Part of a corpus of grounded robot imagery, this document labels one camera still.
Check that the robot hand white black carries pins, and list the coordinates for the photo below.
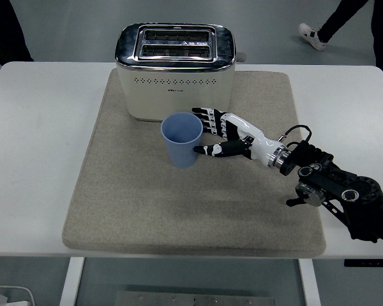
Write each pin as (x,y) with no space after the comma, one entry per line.
(261,146)

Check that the black table control panel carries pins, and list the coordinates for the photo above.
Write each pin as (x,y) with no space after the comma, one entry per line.
(370,263)

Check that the white tray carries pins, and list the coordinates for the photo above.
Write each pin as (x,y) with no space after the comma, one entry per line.
(30,294)

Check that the white table leg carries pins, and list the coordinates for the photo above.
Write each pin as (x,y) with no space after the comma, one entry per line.
(309,283)
(71,280)

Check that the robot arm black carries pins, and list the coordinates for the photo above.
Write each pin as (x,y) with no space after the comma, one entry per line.
(335,181)

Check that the white sneaker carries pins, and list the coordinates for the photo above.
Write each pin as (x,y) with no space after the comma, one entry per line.
(311,35)

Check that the beige felt mat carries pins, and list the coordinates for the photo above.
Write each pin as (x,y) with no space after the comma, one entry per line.
(147,207)

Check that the person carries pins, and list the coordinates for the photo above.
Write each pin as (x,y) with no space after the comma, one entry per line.
(3,28)
(343,16)

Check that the blue plastic cup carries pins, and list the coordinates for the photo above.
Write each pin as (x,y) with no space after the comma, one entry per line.
(182,153)

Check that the cream chrome toaster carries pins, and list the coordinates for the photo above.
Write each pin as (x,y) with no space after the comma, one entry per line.
(178,92)

